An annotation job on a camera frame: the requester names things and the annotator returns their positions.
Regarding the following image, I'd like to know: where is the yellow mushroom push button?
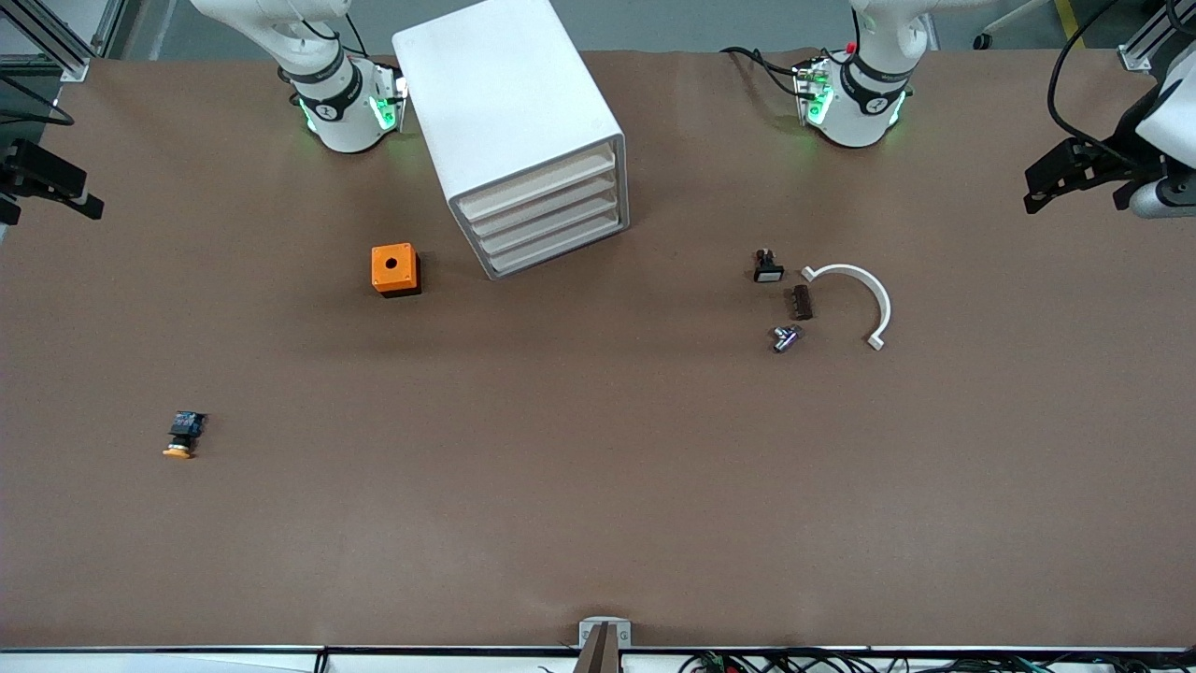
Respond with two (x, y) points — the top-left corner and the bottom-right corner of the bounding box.
(162, 410), (208, 460)

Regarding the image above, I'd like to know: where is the orange button box with hole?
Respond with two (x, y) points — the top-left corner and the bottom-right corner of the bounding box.
(371, 243), (422, 298)

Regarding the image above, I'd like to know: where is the brown table cover sheet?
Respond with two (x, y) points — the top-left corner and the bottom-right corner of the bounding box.
(0, 47), (1196, 651)

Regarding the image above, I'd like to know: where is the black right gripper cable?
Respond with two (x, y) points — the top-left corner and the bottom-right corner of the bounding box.
(0, 73), (76, 127)

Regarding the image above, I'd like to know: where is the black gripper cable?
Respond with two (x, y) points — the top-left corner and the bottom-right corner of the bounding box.
(0, 73), (76, 127)
(1046, 0), (1122, 146)

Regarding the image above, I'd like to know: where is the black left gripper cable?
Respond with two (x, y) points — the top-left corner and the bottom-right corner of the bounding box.
(1046, 0), (1122, 146)

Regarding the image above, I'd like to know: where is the aluminium frame profile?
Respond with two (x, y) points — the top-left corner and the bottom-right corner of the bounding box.
(0, 0), (94, 83)
(1118, 0), (1196, 73)

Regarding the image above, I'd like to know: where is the white curved arc bracket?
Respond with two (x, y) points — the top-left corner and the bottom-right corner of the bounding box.
(801, 264), (892, 351)

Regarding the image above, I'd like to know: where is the black arm base cable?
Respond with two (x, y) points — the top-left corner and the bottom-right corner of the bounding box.
(721, 45), (806, 99)

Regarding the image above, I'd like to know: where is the black cable bundle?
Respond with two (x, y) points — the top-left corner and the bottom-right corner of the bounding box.
(680, 649), (1196, 673)

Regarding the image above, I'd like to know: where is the grey metal camera bracket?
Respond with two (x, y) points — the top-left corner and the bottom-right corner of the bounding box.
(578, 617), (633, 673)

